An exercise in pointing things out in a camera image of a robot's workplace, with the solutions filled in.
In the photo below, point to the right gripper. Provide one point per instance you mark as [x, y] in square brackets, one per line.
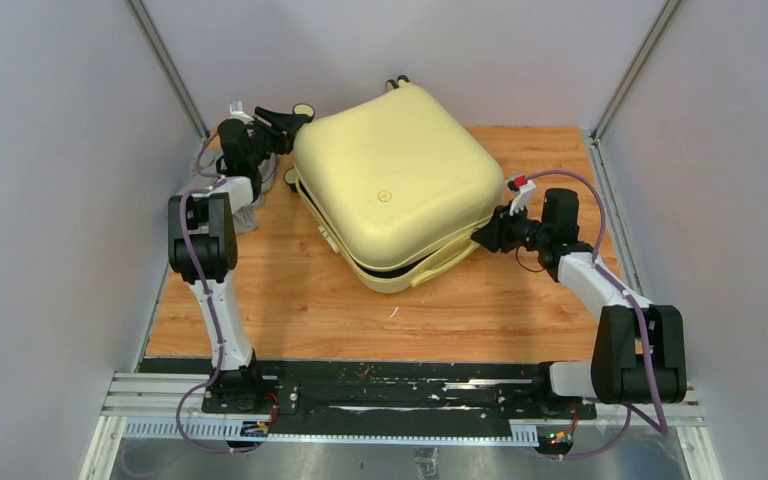
[495, 235]

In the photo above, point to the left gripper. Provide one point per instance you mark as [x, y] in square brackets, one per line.
[286, 125]

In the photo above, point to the cream suitcase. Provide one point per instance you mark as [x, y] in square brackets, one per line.
[397, 186]

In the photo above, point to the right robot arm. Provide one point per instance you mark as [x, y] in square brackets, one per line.
[639, 354]

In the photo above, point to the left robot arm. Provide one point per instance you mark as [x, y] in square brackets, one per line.
[203, 250]

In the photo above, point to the grey crumpled cloth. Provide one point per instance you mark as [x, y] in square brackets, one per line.
[246, 195]

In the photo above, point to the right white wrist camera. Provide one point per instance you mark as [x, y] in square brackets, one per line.
[523, 189]

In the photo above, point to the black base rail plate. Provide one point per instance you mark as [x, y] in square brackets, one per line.
[398, 399]

